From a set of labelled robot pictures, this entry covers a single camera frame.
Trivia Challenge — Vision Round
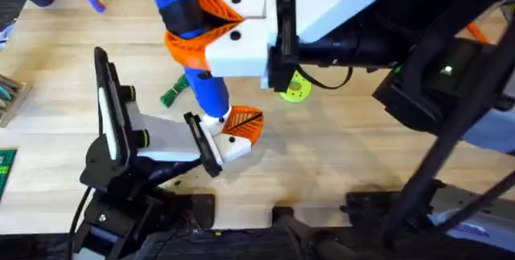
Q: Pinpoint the green disc with holes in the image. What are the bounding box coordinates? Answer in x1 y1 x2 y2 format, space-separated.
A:
278 69 313 104

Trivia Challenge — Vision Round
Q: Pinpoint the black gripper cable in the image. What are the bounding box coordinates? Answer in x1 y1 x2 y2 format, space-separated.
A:
296 64 354 91

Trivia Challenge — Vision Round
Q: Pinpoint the wooden box with tools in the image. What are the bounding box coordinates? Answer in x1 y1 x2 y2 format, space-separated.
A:
0 73 34 129

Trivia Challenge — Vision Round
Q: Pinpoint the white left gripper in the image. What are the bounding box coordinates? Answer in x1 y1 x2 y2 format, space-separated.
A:
81 102 266 196

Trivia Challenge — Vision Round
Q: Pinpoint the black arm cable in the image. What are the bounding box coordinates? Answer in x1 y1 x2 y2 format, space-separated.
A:
67 186 94 260

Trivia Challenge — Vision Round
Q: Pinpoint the orange tool handle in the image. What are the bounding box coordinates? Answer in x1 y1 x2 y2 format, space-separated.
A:
465 21 491 45

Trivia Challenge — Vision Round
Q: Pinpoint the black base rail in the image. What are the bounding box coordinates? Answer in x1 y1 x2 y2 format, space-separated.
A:
0 206 515 260

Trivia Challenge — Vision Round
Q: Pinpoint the blue electric screwdriver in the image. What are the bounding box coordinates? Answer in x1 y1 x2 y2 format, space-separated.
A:
141 0 233 121

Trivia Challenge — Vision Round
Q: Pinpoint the green toy vegetable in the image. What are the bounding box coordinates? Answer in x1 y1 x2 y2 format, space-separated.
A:
159 73 191 109

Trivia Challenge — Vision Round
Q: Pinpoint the green board with blocks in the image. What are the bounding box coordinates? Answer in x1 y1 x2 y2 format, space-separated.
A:
0 148 19 201

